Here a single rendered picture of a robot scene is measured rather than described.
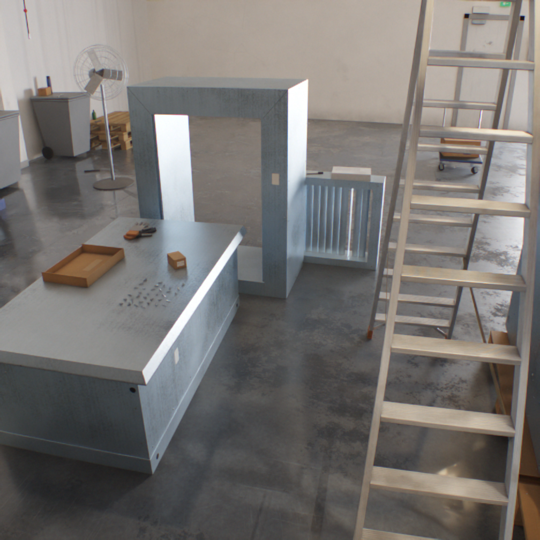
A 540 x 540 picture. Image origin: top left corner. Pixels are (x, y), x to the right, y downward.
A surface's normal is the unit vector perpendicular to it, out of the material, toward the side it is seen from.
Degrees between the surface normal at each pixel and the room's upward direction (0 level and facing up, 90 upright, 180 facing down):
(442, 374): 0
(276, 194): 90
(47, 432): 90
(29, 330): 0
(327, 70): 90
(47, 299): 0
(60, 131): 95
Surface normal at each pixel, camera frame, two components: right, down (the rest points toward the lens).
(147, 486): 0.00, -0.90
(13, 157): 0.96, 0.21
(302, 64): -0.26, 0.43
